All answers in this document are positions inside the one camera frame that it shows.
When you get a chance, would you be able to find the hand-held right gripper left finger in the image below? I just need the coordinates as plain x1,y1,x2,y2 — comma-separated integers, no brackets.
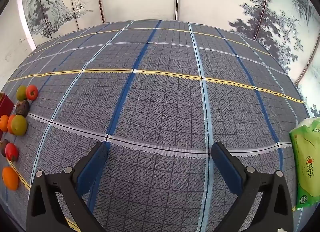
26,142,108,232

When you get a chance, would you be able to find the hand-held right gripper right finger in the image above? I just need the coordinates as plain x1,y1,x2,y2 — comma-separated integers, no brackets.
211,142,294,232

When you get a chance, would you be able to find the red apple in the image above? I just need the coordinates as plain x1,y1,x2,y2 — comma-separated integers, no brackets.
5,143,19,162

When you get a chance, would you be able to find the orange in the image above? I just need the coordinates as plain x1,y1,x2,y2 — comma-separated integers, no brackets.
7,115,16,134
2,166,19,191
0,115,10,132

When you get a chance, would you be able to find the dark avocado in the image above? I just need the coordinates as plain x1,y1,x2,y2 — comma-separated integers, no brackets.
15,100,30,118

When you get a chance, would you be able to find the dark round passionfruit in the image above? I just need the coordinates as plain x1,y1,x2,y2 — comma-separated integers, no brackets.
0,139,9,157

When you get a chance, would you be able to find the red box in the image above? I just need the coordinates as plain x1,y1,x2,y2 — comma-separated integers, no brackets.
0,92,15,140

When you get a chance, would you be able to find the green tissue pack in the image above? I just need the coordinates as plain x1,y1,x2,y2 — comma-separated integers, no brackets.
289,117,320,209

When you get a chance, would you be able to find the large green citrus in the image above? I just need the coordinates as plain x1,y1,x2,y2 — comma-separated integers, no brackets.
11,115,27,136

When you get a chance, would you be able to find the plaid grey blue cloth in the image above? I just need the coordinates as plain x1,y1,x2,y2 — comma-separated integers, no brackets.
0,20,313,232

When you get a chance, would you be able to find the red tomato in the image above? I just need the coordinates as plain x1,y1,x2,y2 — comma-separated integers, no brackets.
25,85,39,101

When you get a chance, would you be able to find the small green citrus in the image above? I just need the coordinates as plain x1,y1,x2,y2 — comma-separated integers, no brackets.
16,85,27,101

